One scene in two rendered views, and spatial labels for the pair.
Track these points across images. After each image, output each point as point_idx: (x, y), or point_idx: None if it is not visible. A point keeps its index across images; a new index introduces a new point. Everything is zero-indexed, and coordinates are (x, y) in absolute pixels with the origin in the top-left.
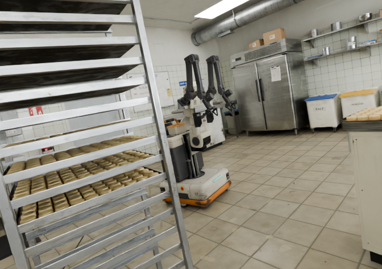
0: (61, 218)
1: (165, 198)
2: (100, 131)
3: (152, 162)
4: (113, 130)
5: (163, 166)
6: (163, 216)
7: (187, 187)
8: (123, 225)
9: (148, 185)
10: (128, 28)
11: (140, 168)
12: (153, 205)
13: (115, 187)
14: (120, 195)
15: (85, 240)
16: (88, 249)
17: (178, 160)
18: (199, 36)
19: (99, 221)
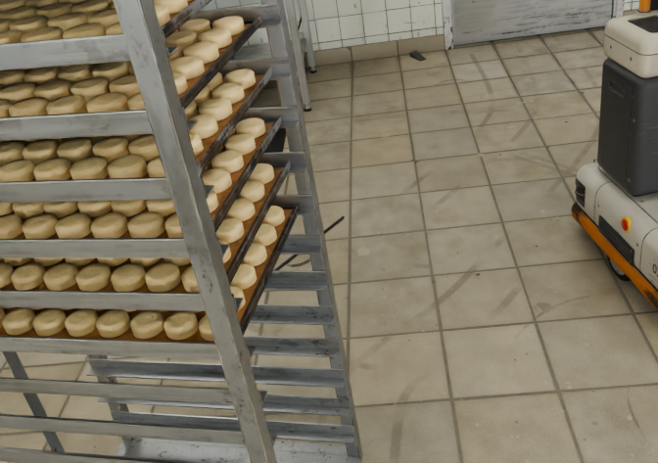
0: (342, 137)
1: (580, 218)
2: (11, 192)
3: (180, 309)
4: (47, 198)
5: (601, 121)
6: (221, 439)
7: (638, 233)
8: (431, 240)
9: (169, 357)
10: None
11: (256, 250)
12: (548, 212)
13: (100, 321)
14: (499, 129)
15: (336, 235)
16: (34, 422)
17: (650, 124)
18: None
19: (48, 385)
